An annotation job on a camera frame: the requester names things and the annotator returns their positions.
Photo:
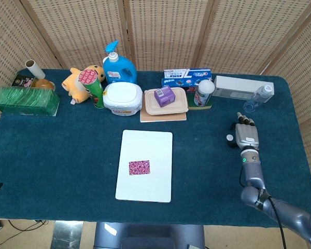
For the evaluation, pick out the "bamboo folding screen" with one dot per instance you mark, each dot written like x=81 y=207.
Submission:
x=171 y=31

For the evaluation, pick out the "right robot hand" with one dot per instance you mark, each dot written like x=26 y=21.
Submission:
x=246 y=135

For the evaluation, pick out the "white power strip box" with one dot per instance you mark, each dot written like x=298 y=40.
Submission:
x=235 y=86

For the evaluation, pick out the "amber glass jar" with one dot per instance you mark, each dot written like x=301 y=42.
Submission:
x=44 y=84

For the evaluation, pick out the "white rectangular board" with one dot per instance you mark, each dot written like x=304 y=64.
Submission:
x=145 y=145

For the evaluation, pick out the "yellow plush toy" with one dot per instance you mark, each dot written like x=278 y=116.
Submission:
x=72 y=86

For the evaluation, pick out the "beige lidded lunch box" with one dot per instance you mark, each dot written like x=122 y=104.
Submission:
x=150 y=106

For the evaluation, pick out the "blue cookie box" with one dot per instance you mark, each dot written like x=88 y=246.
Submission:
x=178 y=83

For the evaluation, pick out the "white strawberry print canister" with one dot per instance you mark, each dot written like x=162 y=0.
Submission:
x=203 y=93

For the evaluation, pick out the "thin wooden board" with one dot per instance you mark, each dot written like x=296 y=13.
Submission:
x=163 y=118

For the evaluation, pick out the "blue toothpaste box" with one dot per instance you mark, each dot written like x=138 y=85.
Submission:
x=186 y=73

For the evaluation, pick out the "green chips can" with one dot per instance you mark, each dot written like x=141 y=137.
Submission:
x=96 y=89

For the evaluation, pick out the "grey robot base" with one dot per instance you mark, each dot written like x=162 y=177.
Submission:
x=150 y=236

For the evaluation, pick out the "teal table cloth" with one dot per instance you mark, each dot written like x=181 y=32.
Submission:
x=67 y=155

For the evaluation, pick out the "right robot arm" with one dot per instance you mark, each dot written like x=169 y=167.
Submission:
x=252 y=176

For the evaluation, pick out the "pink patterned card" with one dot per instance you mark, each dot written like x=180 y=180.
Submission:
x=139 y=168

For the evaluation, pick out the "cardboard tube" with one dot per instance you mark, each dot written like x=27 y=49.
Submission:
x=36 y=68

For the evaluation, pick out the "blue detergent bottle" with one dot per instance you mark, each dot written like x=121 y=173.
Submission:
x=119 y=70

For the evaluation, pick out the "small white round object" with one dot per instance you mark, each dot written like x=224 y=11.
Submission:
x=229 y=138

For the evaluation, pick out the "dark printed tin box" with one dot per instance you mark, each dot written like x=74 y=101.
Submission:
x=22 y=81

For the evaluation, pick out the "green tea box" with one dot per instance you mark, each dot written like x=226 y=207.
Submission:
x=26 y=101

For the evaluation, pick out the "small purple carton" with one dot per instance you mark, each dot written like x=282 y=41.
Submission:
x=165 y=96

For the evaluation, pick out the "clear plastic bottle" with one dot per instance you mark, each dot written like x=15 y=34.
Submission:
x=259 y=97

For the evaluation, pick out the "white wet wipes tub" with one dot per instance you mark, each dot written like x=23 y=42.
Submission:
x=121 y=98

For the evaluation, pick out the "silver table leg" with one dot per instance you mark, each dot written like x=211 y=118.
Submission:
x=67 y=236

